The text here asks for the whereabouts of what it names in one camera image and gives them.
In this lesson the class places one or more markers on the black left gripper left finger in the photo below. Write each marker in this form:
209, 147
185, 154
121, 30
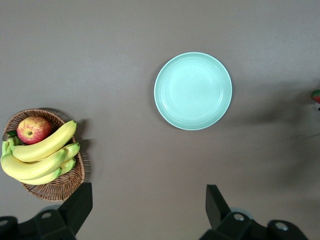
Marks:
75, 207

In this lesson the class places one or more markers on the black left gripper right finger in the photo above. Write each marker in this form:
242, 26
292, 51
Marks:
220, 215

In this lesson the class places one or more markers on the red strawberry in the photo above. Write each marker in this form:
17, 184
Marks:
316, 97

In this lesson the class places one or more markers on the light green round plate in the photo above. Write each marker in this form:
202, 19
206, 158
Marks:
193, 91

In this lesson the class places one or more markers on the brown wicker basket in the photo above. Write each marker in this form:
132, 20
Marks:
65, 185

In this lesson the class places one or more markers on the red yellow apple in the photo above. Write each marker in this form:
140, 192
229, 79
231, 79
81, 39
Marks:
33, 130

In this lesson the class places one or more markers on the brown table cloth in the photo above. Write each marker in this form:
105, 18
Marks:
125, 75

